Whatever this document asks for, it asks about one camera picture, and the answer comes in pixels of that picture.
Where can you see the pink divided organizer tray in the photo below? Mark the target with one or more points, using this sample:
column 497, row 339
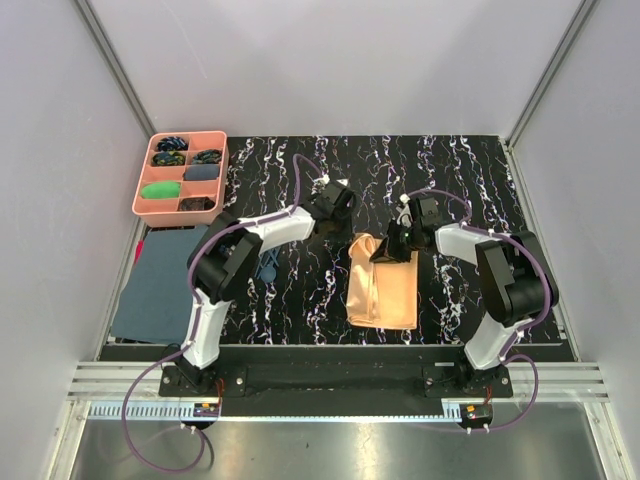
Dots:
column 164, row 213

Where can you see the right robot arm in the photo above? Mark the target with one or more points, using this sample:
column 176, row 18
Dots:
column 517, row 287

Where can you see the blue patterned roll top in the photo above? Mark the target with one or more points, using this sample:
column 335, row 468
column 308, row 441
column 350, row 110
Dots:
column 172, row 143

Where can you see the blue yellow patterned roll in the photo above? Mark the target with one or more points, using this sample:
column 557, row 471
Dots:
column 168, row 159

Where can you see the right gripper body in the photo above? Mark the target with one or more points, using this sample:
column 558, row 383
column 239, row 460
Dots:
column 409, row 237

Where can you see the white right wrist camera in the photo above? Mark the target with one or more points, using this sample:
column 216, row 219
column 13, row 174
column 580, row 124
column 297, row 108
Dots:
column 405, row 217

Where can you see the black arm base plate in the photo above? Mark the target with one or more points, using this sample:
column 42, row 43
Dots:
column 427, row 371

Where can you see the aluminium post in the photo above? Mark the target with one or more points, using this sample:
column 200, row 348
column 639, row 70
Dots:
column 577, row 23
column 98, row 33

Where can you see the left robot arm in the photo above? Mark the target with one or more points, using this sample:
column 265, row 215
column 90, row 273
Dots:
column 229, row 252

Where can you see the peach cloth napkin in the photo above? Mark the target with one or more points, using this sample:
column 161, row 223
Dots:
column 381, row 295

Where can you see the aluminium frame rail front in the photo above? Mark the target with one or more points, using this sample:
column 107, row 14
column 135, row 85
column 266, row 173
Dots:
column 122, row 390

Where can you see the black marble pattern mat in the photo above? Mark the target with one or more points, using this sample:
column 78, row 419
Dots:
column 306, row 302

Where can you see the right rear aluminium post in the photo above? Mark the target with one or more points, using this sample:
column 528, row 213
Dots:
column 577, row 23

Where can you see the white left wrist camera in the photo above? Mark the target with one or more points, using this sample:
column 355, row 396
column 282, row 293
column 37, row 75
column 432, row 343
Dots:
column 325, row 180

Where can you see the grey folded cloth in tray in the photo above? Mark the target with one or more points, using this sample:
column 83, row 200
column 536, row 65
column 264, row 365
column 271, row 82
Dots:
column 202, row 172

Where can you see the blue grey folded napkin stack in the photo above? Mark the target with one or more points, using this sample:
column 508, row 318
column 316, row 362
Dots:
column 155, row 305

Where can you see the blue patterned roll right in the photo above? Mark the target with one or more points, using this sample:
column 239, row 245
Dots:
column 207, row 157

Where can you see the green rolled cloth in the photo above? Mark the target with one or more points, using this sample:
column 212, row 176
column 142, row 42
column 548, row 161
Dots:
column 160, row 190

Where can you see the dark patterned cloth roll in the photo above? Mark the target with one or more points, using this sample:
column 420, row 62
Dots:
column 196, row 204

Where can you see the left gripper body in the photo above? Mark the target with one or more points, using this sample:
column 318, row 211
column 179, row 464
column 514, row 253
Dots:
column 342, row 226

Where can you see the left rear aluminium post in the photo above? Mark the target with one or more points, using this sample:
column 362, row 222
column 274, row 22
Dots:
column 98, row 33

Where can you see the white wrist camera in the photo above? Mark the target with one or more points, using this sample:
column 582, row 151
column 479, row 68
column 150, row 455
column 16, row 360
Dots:
column 405, row 217
column 325, row 180

